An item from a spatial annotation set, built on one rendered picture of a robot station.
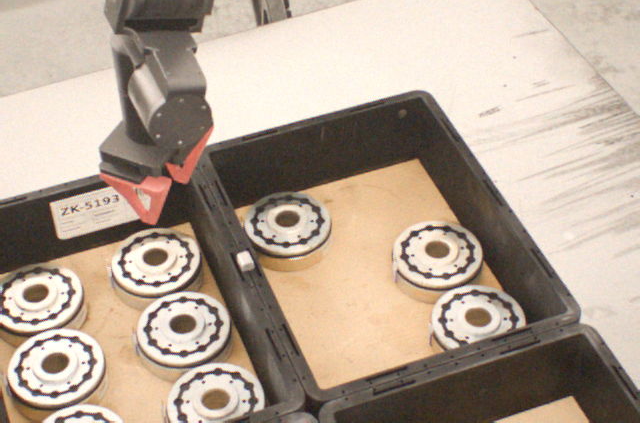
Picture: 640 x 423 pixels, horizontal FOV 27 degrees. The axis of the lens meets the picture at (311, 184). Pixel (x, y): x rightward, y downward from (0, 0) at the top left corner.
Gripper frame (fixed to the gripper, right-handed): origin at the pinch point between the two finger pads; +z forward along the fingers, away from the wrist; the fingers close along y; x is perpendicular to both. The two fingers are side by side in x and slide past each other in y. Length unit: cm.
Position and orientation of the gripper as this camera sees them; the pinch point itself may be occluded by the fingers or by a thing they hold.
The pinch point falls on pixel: (164, 195)
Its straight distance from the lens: 132.3
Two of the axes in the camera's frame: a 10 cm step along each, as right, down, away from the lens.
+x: -9.0, -2.8, 3.3
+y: 4.3, -6.3, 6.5
